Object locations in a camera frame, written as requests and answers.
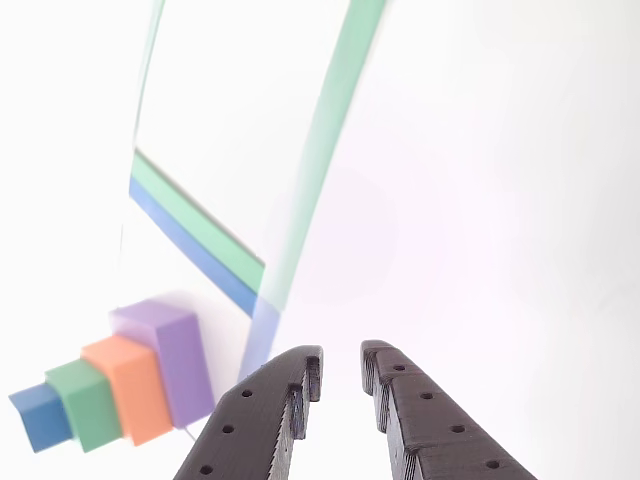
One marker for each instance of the orange block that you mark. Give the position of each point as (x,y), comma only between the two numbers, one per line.
(137,395)

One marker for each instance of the green block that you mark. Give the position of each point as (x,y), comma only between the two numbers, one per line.
(90,410)

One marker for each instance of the small blue cube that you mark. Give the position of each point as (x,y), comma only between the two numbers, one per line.
(42,420)

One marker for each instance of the green tape square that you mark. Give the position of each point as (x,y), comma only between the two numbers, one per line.
(320,150)

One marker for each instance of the purple block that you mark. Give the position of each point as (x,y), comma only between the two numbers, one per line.
(182,370)

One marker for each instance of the blue tape square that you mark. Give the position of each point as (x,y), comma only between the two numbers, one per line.
(200,250)

